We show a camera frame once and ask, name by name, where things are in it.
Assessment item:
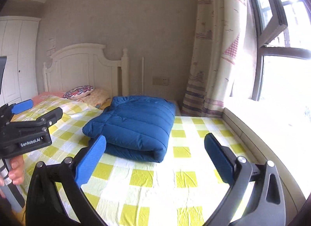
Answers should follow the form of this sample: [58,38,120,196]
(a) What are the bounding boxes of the blue padded jacket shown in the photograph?
[82,96,176,163]

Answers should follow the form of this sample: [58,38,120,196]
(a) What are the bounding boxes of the person's left hand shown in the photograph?
[8,155,25,185]

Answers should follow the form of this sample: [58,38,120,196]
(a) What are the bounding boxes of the pink blanket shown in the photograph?
[32,91,64,106]

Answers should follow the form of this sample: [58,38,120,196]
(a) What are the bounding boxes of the colourful patterned pillow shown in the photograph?
[63,85,94,100]

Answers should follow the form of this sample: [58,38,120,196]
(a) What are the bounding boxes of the beige window sill ledge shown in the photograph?
[222,97,310,225]

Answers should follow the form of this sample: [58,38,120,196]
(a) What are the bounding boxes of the peach floral pillow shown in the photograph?
[80,88,111,108]

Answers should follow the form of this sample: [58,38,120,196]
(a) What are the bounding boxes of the yellow pillow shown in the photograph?
[100,98,112,110]

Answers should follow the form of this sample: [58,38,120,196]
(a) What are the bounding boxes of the white wooden headboard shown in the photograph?
[43,43,130,97]

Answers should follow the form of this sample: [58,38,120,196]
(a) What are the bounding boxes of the white wardrobe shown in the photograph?
[1,16,40,105]

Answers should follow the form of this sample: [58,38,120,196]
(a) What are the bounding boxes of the yellow checkered bed sheet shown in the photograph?
[10,95,258,226]

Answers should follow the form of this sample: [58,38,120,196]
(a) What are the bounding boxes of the white stick desk lamp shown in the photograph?
[141,57,144,95]

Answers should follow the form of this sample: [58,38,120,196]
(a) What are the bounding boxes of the white bedside table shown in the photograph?
[161,99,181,119]

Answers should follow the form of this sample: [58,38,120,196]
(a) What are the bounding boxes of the patterned striped curtain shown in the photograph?
[181,0,247,117]

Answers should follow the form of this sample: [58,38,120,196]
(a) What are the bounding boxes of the dark framed window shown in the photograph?
[250,0,310,102]

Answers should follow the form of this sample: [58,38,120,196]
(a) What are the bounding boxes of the grey left gripper handle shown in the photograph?
[1,159,25,213]

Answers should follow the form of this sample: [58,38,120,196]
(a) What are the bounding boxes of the beige wall socket panel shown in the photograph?
[152,76,169,86]

